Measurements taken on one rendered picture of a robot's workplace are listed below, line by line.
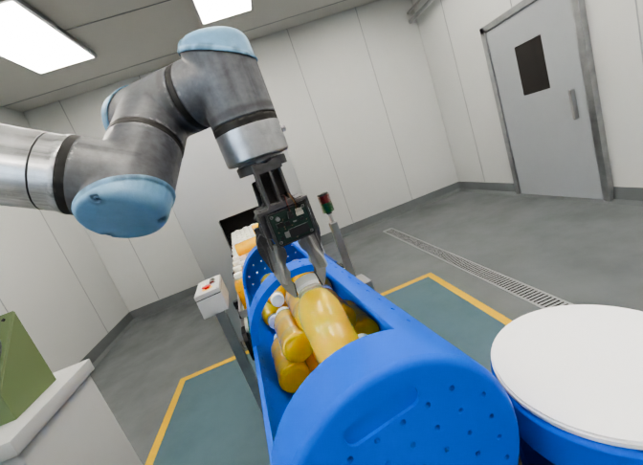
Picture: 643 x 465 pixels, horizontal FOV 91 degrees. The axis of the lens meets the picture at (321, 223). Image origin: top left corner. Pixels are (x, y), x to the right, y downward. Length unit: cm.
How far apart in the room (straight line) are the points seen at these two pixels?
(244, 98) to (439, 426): 43
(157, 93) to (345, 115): 511
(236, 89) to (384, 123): 532
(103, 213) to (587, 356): 67
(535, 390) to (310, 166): 496
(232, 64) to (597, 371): 64
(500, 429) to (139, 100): 58
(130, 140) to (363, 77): 540
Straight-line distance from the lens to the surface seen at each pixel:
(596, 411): 57
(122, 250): 584
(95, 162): 41
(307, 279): 50
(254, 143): 42
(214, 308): 136
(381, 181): 563
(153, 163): 41
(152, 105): 47
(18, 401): 118
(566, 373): 61
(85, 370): 128
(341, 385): 35
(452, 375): 39
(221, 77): 44
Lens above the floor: 144
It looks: 12 degrees down
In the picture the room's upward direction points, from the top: 20 degrees counter-clockwise
